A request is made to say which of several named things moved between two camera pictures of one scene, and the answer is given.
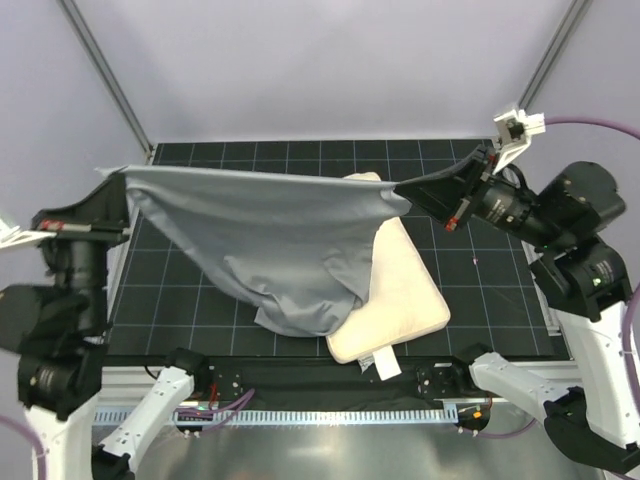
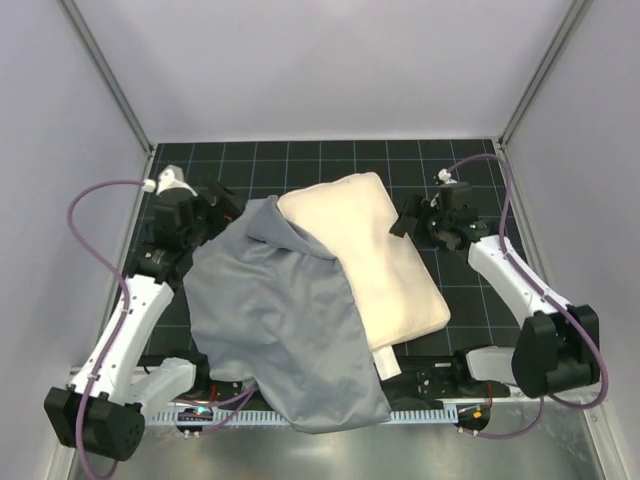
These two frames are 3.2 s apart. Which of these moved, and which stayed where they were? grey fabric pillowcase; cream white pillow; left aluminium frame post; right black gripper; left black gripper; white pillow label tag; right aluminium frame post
Moved: left black gripper; grey fabric pillowcase; right black gripper
Stayed: cream white pillow; left aluminium frame post; right aluminium frame post; white pillow label tag
